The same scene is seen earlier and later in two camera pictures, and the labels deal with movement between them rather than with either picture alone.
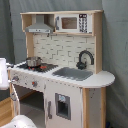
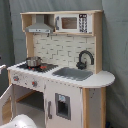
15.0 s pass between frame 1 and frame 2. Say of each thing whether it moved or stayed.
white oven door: moved
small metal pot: stayed
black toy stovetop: stayed
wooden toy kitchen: stayed
